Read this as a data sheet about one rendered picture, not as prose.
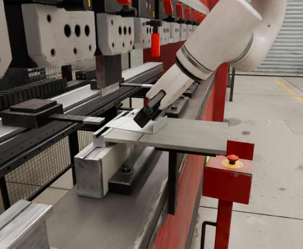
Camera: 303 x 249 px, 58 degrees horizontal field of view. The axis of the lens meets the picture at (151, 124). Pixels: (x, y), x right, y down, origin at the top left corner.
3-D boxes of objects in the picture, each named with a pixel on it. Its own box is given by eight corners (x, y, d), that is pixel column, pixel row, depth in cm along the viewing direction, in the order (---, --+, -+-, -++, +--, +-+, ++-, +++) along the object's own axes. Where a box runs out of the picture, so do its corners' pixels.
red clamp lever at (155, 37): (160, 57, 75) (160, 19, 72) (145, 57, 76) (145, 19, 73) (161, 57, 77) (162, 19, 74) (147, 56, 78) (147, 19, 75)
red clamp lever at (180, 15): (183, 2, 101) (185, 20, 110) (171, 2, 102) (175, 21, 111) (182, 6, 100) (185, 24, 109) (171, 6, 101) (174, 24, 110)
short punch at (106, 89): (105, 97, 62) (103, 54, 59) (97, 97, 62) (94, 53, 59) (122, 88, 71) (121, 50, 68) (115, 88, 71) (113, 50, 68)
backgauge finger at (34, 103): (91, 135, 66) (90, 115, 64) (2, 125, 73) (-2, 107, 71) (111, 120, 77) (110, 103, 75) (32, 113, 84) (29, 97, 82)
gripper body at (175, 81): (187, 50, 63) (158, 85, 68) (171, 54, 54) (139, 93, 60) (210, 73, 62) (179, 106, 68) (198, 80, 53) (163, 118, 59)
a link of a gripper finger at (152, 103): (172, 81, 59) (162, 95, 64) (151, 97, 55) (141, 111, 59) (176, 85, 59) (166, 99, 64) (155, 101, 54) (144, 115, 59)
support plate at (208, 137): (225, 155, 54) (226, 150, 54) (103, 141, 61) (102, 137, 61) (227, 126, 71) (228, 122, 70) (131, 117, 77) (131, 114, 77)
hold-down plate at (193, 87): (191, 98, 149) (191, 92, 148) (181, 97, 150) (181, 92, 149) (198, 87, 176) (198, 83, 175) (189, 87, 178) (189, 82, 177)
